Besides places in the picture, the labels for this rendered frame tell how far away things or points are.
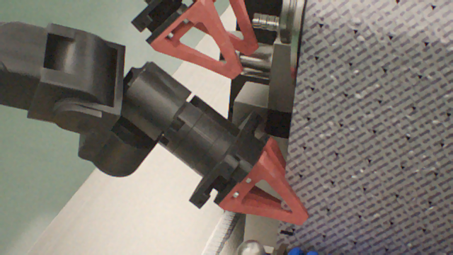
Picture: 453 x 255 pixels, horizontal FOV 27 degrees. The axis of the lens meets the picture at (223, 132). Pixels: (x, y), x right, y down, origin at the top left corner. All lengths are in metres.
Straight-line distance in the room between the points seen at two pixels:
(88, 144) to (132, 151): 0.04
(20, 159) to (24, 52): 2.27
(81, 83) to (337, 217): 0.26
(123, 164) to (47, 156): 2.19
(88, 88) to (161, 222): 0.38
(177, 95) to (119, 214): 0.35
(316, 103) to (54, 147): 2.37
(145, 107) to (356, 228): 0.22
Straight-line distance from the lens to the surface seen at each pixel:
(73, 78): 0.82
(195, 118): 0.85
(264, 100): 0.93
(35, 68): 0.82
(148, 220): 1.16
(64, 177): 2.99
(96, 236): 1.13
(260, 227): 1.00
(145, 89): 0.85
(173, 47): 0.83
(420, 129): 0.83
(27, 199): 2.89
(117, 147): 0.90
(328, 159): 0.85
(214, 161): 0.85
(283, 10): 0.83
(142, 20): 0.83
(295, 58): 0.81
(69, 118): 0.83
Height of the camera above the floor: 1.55
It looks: 28 degrees down
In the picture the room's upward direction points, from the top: 5 degrees clockwise
